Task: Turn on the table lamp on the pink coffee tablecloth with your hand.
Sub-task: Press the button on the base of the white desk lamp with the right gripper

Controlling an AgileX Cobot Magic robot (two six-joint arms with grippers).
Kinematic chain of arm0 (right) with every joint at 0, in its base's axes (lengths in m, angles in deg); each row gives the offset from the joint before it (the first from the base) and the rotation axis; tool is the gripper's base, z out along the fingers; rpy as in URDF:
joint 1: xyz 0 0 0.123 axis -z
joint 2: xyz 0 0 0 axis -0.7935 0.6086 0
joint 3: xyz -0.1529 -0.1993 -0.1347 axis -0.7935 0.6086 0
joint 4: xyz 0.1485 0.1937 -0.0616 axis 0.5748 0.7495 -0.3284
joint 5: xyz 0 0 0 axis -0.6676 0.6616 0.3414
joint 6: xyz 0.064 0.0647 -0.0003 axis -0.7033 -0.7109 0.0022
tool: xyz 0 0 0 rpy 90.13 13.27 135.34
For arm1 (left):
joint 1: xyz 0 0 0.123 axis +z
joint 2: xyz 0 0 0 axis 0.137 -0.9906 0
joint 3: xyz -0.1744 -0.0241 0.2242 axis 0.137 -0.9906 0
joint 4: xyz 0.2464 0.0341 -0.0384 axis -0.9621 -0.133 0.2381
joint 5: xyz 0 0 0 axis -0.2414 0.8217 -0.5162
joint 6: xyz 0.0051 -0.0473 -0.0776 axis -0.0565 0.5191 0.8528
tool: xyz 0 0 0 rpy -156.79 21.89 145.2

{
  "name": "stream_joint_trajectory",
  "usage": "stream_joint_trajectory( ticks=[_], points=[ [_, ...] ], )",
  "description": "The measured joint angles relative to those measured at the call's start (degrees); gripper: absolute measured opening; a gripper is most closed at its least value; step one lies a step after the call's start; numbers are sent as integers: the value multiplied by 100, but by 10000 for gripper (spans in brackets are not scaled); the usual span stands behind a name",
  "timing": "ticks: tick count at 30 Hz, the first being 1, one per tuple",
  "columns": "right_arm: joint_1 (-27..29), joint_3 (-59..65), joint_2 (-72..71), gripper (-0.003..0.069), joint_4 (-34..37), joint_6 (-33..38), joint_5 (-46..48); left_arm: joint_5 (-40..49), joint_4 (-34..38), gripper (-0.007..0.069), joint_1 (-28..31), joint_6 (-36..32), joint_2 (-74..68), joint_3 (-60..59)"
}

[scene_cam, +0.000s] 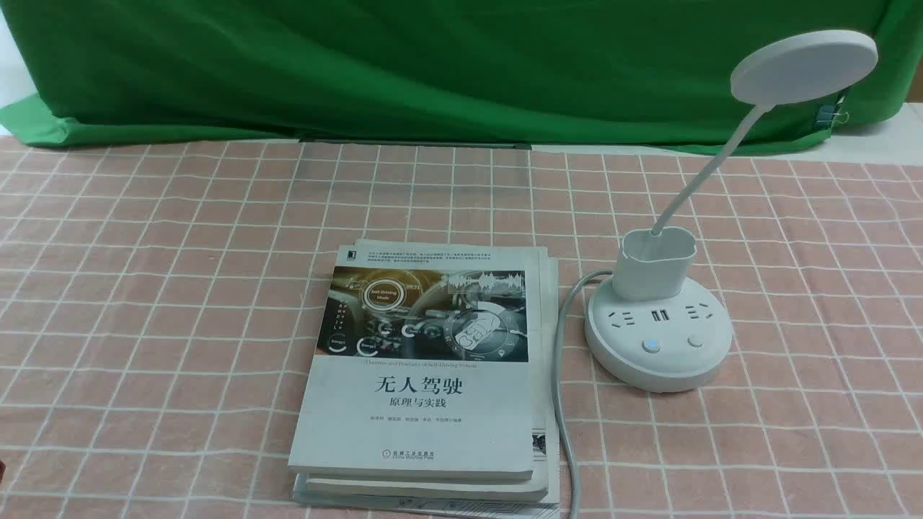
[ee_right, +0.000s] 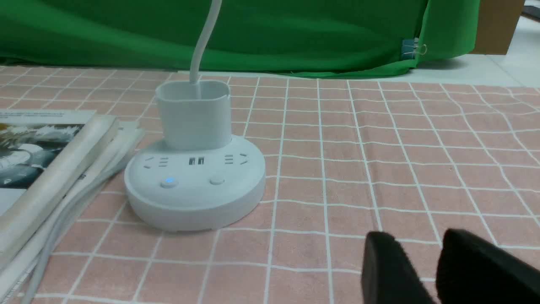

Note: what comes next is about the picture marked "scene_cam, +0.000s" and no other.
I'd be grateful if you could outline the white desk lamp with socket base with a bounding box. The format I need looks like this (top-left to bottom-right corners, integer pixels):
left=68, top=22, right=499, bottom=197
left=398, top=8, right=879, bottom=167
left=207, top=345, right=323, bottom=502
left=586, top=30, right=879, bottom=394

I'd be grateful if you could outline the top white self-driving book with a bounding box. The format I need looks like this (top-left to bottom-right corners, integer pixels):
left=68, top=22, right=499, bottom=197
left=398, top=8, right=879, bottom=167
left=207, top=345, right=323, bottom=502
left=288, top=245, right=547, bottom=482

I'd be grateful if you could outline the middle white book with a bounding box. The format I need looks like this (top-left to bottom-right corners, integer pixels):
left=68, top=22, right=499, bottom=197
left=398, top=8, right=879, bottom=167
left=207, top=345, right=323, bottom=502
left=304, top=254, right=552, bottom=503

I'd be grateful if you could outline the green backdrop cloth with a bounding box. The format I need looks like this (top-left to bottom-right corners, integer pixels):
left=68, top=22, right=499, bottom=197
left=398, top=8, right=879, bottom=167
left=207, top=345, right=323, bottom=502
left=2, top=1, right=921, bottom=154

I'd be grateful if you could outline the bottom white book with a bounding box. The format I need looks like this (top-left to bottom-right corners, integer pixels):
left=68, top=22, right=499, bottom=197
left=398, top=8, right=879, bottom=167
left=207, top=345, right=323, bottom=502
left=293, top=239, right=561, bottom=518

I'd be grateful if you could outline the pink checkered tablecloth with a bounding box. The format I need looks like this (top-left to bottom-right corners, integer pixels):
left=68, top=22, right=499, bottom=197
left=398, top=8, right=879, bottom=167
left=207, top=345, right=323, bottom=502
left=1, top=139, right=922, bottom=518

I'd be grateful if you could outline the metal binder clip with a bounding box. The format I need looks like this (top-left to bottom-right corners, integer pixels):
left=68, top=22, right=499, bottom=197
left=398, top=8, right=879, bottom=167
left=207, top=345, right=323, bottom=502
left=813, top=92, right=849, bottom=131

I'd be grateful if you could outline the grey lamp power cable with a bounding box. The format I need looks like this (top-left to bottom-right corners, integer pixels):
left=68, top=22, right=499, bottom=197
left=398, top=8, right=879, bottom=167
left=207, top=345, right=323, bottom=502
left=551, top=270, right=614, bottom=519

